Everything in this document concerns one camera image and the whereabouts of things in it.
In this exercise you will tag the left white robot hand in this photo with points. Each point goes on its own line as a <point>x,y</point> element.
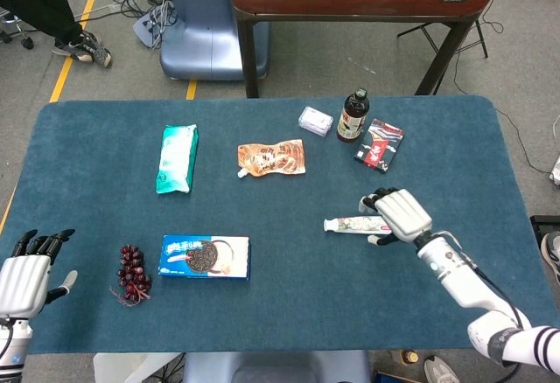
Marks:
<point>19,282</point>

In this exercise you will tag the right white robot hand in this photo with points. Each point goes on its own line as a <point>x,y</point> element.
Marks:
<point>402,214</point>

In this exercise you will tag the small white printed tube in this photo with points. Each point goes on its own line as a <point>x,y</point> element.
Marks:
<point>354,224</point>

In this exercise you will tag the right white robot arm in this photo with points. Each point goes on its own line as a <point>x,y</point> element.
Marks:
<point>464,287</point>

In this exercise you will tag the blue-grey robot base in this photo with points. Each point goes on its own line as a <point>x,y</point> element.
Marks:
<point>197,20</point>

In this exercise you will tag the blue own robot base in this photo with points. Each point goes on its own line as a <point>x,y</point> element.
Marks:
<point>280,367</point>

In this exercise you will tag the dark red-white card box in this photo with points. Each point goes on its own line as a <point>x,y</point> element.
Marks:
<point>378,147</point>

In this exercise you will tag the dark glass sauce bottle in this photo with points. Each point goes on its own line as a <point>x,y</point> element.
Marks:
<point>352,118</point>

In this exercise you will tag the dark red grape bunch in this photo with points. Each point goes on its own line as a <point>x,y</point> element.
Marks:
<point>131,269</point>

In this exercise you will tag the clear plastic card case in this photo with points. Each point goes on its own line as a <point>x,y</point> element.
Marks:
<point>315,121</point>

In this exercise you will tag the black floor box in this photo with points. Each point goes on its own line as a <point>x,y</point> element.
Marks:
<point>544,223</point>

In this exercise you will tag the orange spout pouch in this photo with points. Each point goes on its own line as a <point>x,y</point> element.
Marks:
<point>271,158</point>

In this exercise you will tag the blue felt table mat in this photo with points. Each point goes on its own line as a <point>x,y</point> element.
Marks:
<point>280,313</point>

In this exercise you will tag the grey sneaker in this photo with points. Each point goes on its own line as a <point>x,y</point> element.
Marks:
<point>439,370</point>

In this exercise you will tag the black tripod stand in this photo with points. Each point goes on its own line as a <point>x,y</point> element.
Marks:
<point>426,35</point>

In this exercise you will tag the blue Oreo cookie box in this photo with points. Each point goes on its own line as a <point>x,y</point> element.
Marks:
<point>205,258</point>

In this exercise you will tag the green wet wipes pack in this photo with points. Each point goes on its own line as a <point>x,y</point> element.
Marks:
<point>177,158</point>

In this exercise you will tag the brown wooden game table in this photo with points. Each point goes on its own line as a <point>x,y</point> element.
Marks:
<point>359,2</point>

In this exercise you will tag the black swivel stool base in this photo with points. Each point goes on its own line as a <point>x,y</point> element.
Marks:
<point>17,33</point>

